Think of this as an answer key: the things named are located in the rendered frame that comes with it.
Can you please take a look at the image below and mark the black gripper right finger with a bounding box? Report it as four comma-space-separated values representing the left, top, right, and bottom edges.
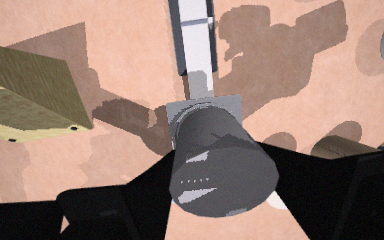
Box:
256, 141, 384, 240

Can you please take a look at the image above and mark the tan cylinder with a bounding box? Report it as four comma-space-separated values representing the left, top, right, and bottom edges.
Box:
310, 135, 383, 159

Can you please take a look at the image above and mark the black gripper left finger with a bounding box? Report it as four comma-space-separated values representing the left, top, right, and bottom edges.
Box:
56, 149, 176, 240

